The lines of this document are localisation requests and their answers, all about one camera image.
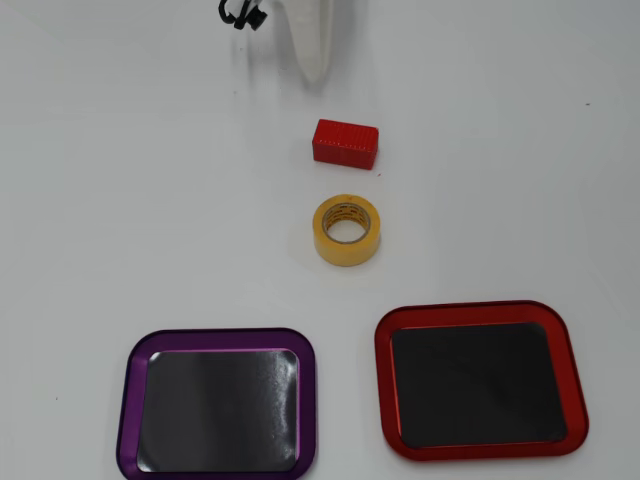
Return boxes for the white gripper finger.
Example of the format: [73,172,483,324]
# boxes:
[277,0,362,85]

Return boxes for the yellow tape roll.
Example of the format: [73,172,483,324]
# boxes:
[312,194,382,267]

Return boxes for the red perforated block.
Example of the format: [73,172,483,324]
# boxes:
[312,118,380,171]

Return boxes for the purple metal tray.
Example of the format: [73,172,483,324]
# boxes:
[115,327,319,480]

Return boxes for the red metal tray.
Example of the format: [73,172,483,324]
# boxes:
[373,299,590,462]

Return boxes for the black cable clip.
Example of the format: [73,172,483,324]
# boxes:
[234,7,269,31]

